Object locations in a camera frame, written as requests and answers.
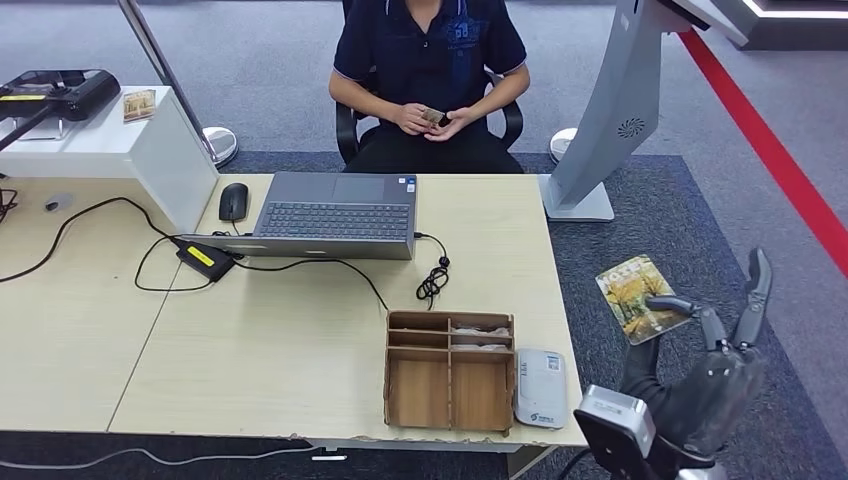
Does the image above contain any grey laptop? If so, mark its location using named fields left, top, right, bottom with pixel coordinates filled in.
left=180, top=172, right=419, bottom=261

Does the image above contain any black cable across desk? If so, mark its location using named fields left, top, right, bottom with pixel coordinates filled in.
left=233, top=257, right=390, bottom=311

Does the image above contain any grey kiosk stand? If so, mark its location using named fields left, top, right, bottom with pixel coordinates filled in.
left=537, top=0, right=750, bottom=223

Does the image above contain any person's right hand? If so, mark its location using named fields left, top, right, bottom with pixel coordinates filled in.
left=390, top=102, right=432, bottom=137

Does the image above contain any brown wooden organizer box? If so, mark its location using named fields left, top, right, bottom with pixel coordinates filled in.
left=384, top=309, right=517, bottom=435

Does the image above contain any dark display platform light strip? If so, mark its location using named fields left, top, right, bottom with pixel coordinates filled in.
left=708, top=0, right=848, bottom=53

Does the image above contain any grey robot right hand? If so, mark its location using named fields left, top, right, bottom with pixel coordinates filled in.
left=619, top=248, right=774, bottom=460

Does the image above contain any black power adapter yellow label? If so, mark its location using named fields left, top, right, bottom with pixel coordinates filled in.
left=174, top=239, right=236, bottom=283

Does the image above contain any white cabinet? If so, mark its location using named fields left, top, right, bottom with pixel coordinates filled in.
left=0, top=86, right=221, bottom=234

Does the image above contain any long black power cable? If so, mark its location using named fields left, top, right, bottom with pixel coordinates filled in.
left=0, top=196, right=181, bottom=285

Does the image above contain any chrome stanchion pole with base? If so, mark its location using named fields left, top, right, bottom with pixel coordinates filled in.
left=117, top=0, right=240, bottom=167

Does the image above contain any person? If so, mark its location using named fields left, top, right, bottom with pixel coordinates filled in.
left=327, top=0, right=531, bottom=175

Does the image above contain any black cable with bundled coil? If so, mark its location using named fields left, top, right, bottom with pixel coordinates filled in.
left=413, top=232, right=452, bottom=311

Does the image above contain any black terminal device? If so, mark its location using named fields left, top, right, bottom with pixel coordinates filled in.
left=0, top=68, right=123, bottom=155

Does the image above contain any small picture card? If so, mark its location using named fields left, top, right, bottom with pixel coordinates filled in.
left=123, top=88, right=158, bottom=124

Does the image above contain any white cable under desk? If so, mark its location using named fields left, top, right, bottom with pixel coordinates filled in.
left=0, top=446, right=323, bottom=470

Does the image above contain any room key card autumn print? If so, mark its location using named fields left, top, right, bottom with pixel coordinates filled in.
left=594, top=254, right=694, bottom=347

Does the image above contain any black computer mouse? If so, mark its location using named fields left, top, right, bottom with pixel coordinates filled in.
left=218, top=182, right=250, bottom=223

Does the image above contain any chrome stanchion base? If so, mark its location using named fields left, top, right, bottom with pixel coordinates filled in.
left=548, top=127, right=580, bottom=164

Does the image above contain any black cable bundle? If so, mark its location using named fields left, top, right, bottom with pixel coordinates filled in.
left=0, top=173, right=21, bottom=230

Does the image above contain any wrist camera with black bracket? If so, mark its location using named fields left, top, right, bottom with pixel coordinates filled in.
left=573, top=385, right=717, bottom=480

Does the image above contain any black office chair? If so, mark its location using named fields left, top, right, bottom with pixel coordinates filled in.
left=334, top=0, right=525, bottom=167

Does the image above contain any looped black cable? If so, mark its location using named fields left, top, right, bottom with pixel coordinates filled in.
left=133, top=235, right=215, bottom=293

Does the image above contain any white card reader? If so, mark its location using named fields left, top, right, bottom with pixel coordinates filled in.
left=513, top=348, right=569, bottom=431

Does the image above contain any person's left hand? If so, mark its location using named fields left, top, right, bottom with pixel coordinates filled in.
left=423, top=105, right=475, bottom=144

